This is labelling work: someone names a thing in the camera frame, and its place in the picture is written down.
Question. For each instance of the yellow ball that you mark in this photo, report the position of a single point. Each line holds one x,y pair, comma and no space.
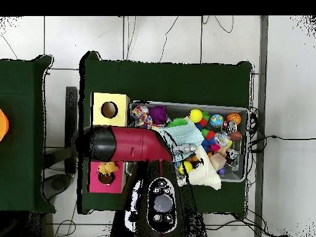
186,167
195,115

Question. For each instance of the dark green tablecloth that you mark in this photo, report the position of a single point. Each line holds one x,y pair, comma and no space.
19,98
160,81

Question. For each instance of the purple spiky ball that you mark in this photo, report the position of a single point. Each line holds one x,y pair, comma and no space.
158,114

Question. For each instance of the silver drink can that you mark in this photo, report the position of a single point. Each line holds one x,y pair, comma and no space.
230,126

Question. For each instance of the dark grey floor base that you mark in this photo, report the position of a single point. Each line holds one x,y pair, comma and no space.
58,184

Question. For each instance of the orange toy basketball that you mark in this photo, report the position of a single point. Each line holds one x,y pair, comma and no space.
233,118

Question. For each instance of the mint waffle cloth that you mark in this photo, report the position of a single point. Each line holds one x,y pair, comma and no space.
190,133

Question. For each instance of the green spiky ball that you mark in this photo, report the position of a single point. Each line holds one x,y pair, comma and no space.
177,122

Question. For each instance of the blue globe ball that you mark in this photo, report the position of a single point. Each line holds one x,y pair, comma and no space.
216,120

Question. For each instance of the cream waffle cloth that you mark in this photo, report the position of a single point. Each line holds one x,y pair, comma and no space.
207,176

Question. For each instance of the orange brown rubber toy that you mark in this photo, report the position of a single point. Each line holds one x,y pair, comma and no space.
108,167

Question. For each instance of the shallow clear mesh bin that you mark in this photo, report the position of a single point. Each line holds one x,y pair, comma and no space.
234,175

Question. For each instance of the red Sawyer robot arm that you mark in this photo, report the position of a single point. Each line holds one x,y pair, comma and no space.
133,144

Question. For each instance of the wooden box with three holes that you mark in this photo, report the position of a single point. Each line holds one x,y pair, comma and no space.
116,111

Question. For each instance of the colourful confetti print packet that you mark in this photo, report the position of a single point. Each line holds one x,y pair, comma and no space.
140,116

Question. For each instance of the brown toy football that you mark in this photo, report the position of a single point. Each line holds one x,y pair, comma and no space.
237,135

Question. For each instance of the orange round object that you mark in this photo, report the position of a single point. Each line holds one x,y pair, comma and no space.
3,126

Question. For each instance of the silver toy camera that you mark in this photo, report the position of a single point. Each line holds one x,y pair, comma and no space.
187,148

